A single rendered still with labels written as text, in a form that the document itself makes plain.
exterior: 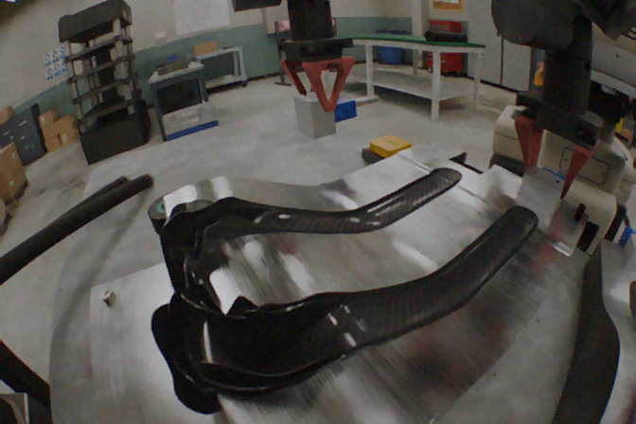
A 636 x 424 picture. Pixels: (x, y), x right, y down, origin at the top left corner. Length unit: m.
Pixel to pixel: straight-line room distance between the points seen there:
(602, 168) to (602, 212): 0.09
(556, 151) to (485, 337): 0.51
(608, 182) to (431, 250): 0.52
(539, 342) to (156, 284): 0.39
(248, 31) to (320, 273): 6.60
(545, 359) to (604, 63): 0.48
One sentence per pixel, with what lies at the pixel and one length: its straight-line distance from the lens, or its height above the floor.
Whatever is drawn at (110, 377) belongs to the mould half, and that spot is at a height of 0.86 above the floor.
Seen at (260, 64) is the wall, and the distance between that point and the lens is 6.80.
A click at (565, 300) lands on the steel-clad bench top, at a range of 0.40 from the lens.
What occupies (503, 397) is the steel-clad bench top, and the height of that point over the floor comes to 0.80.
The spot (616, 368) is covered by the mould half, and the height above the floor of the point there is 0.89.
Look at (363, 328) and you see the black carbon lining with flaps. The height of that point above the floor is 0.92.
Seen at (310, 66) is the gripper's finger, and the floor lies 1.01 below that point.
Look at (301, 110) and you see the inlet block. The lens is 0.42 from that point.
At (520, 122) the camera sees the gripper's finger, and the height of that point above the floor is 0.97.
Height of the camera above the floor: 1.06
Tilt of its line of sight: 30 degrees down
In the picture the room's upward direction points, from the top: 5 degrees counter-clockwise
